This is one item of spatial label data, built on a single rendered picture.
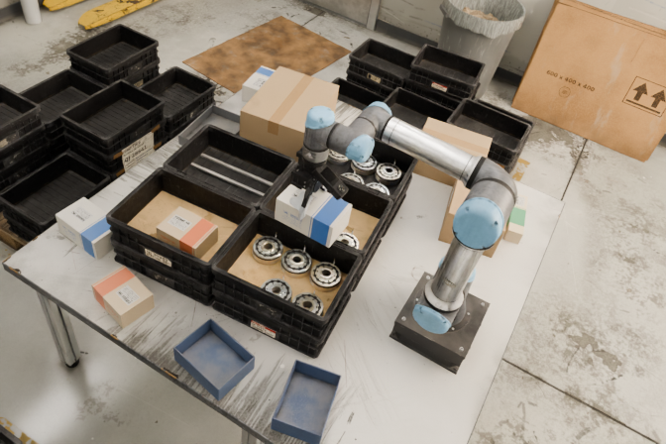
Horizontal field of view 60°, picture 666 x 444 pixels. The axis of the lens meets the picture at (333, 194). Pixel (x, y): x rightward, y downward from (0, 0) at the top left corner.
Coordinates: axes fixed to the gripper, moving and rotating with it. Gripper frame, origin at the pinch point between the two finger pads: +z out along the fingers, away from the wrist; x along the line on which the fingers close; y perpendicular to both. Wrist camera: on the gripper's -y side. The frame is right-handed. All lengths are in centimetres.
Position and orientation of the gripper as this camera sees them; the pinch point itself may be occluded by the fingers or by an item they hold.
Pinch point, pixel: (313, 207)
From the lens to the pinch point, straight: 178.9
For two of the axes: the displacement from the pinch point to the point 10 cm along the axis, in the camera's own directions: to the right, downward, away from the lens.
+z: -1.3, 7.1, 6.9
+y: -8.6, -4.3, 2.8
